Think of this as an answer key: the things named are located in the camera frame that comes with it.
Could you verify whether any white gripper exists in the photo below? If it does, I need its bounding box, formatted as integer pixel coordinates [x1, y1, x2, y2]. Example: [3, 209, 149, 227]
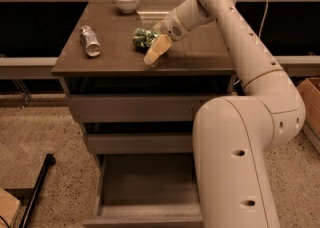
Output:
[144, 9, 183, 65]

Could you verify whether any green soda can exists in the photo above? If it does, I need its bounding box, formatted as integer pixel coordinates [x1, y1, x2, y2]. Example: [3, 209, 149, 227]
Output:
[132, 28, 159, 50]

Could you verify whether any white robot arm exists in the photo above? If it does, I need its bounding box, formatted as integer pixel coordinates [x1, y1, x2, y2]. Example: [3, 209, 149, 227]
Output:
[144, 0, 306, 228]

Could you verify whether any silver crushed can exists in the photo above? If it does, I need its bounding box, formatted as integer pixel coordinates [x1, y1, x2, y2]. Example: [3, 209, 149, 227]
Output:
[79, 25, 101, 58]

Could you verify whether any grey three-drawer cabinet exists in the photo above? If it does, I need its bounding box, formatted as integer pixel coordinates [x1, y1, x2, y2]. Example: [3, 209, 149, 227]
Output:
[51, 0, 238, 228]

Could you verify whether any grey top drawer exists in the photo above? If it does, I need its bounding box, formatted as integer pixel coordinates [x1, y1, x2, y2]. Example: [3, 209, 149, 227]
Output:
[65, 94, 214, 123]

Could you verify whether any grey middle drawer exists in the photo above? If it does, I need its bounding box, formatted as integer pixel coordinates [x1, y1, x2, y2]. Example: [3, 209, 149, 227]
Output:
[84, 133, 193, 154]

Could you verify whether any open grey bottom drawer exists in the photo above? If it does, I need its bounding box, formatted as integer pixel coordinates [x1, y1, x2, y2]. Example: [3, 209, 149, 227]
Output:
[83, 153, 203, 228]

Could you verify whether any wooden box right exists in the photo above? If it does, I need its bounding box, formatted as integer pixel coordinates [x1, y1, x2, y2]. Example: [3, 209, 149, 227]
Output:
[298, 77, 320, 154]

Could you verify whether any black metal bar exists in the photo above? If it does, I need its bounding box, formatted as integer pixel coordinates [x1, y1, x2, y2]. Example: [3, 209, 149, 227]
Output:
[19, 154, 56, 228]

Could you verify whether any white cable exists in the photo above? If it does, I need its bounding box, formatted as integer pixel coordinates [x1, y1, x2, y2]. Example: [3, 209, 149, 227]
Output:
[258, 0, 270, 40]

